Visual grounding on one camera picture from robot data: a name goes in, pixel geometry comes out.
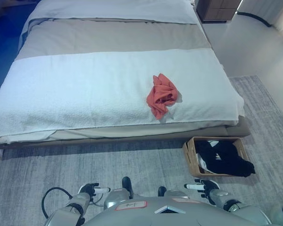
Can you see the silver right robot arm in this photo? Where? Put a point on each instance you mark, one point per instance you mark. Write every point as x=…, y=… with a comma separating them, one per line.
x=235, y=206

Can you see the red garment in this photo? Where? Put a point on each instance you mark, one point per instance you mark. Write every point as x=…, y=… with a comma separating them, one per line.
x=161, y=95

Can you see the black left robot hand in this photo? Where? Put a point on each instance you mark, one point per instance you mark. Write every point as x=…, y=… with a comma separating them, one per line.
x=86, y=187

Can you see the brown wooden nightstand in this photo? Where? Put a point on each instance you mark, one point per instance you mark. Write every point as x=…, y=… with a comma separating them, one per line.
x=218, y=9

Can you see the woven wicker basket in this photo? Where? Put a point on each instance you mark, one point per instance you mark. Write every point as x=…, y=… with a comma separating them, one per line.
x=189, y=155

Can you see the white bed sheet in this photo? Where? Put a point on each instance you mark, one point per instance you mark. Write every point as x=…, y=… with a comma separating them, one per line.
x=113, y=9

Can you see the silver right robot leg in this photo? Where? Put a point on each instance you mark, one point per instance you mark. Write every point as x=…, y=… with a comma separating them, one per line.
x=177, y=193

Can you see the beige upholstered bed base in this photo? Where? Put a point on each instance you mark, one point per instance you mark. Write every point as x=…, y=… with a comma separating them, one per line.
x=132, y=139

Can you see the black left robot foot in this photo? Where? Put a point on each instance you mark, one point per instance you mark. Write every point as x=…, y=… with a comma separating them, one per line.
x=127, y=183

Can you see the silver robot torso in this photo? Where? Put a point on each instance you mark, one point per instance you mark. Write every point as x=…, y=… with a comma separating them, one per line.
x=155, y=214

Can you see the silver robot leg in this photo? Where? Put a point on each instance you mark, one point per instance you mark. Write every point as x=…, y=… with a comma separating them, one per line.
x=177, y=193
x=115, y=196

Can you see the silver left robot leg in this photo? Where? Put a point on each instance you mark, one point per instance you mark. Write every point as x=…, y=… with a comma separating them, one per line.
x=115, y=196

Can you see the bed with white blanket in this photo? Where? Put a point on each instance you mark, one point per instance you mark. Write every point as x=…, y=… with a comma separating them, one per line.
x=96, y=94

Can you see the black right robot foot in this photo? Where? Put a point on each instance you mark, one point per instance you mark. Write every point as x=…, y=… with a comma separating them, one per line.
x=162, y=191

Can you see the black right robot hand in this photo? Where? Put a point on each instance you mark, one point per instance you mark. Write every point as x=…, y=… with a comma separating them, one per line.
x=208, y=184

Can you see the black robot foot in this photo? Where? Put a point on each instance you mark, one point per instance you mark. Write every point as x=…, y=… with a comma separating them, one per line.
x=162, y=191
x=127, y=183

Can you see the grey carpet rug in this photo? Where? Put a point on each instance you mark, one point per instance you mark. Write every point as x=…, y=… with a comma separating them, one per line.
x=73, y=169

